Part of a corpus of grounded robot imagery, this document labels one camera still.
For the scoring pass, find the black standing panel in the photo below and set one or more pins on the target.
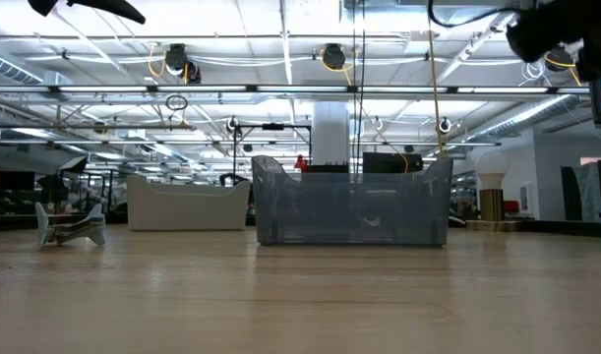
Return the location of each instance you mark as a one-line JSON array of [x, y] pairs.
[[570, 194]]

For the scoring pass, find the long ceiling light bar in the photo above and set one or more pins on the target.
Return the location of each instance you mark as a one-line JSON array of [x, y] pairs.
[[300, 89]]

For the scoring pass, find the black background monitor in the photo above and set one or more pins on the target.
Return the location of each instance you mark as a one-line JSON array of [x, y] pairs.
[[391, 163]]

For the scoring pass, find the white light bulb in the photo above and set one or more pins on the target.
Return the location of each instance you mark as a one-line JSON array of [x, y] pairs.
[[492, 167]]

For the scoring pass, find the red background object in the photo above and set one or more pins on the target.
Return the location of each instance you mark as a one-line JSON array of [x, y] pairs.
[[301, 163]]

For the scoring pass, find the light grey plastic bin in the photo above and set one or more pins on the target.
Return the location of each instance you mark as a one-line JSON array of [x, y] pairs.
[[187, 206]]

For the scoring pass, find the black aluminium table frame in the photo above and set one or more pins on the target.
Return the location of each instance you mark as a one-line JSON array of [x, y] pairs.
[[15, 222]]

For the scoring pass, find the grey staple remover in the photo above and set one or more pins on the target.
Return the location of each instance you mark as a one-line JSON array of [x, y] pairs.
[[74, 231]]

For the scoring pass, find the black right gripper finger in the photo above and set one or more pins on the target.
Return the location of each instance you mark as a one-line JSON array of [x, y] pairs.
[[528, 39]]

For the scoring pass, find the black background stand frame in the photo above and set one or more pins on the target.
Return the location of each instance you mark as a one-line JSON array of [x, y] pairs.
[[273, 126]]

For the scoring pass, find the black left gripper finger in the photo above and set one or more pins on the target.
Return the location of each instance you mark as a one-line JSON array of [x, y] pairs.
[[43, 7], [108, 6]]

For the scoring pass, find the smoky transparent plastic bin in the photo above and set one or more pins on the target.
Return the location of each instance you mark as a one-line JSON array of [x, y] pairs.
[[329, 206]]

